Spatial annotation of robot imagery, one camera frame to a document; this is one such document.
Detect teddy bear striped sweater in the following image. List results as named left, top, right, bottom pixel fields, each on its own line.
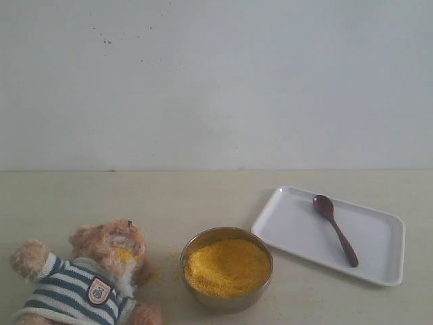
left=9, top=219, right=164, bottom=324

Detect stainless steel bowl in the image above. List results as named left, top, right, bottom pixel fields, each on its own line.
left=180, top=227, right=273, bottom=313

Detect white rectangular tray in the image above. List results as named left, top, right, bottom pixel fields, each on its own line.
left=251, top=186, right=406, bottom=286

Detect brown wooden spoon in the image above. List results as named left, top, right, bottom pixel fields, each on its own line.
left=313, top=194, right=359, bottom=267

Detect yellow millet grains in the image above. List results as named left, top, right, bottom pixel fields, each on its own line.
left=184, top=239, right=271, bottom=299

